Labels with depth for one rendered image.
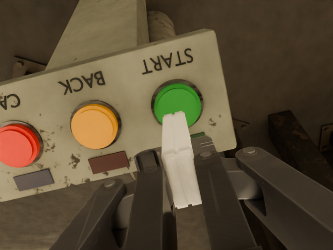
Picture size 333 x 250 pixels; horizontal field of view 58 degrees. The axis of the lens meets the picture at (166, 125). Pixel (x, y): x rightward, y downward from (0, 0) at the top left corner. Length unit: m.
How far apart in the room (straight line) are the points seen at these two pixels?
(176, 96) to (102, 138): 0.07
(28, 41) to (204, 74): 0.72
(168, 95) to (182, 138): 0.10
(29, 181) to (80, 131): 0.08
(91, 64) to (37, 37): 0.66
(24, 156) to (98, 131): 0.07
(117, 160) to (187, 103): 0.09
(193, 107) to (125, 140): 0.07
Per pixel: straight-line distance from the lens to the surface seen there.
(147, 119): 0.27
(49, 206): 1.39
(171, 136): 0.16
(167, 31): 0.74
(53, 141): 0.29
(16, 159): 0.30
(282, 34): 0.97
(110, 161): 0.29
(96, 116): 0.26
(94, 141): 0.27
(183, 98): 0.25
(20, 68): 0.97
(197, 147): 0.16
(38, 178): 0.31
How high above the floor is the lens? 0.82
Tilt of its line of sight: 52 degrees down
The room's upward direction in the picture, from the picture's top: 172 degrees clockwise
